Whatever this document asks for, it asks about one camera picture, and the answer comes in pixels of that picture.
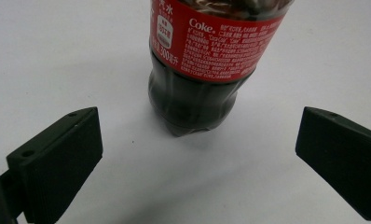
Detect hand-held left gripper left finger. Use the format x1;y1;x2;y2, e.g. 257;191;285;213
6;106;104;224

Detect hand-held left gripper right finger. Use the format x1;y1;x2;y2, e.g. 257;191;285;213
295;105;371;224

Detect cola bottle with red label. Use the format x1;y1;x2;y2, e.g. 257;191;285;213
147;0;295;138

